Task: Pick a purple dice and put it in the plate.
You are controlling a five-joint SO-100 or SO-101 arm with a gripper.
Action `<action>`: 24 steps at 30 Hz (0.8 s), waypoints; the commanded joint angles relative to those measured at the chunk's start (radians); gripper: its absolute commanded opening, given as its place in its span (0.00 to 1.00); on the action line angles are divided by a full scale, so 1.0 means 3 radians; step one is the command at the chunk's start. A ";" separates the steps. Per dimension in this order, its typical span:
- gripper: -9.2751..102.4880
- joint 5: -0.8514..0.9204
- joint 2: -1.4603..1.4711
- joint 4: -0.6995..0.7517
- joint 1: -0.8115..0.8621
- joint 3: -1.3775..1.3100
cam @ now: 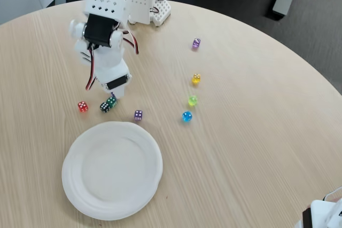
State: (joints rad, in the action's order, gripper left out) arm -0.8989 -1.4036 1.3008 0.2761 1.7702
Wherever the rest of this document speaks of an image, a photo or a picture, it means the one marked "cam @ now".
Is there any white leader arm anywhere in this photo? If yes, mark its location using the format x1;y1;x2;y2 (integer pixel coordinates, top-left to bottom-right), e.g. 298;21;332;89
293;186;342;228

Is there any white paper plate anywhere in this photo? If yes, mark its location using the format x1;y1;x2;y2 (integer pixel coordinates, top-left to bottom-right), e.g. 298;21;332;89
61;121;164;221

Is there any red black white arm cable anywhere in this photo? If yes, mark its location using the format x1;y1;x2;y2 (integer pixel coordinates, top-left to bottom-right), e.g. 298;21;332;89
84;0;161;92

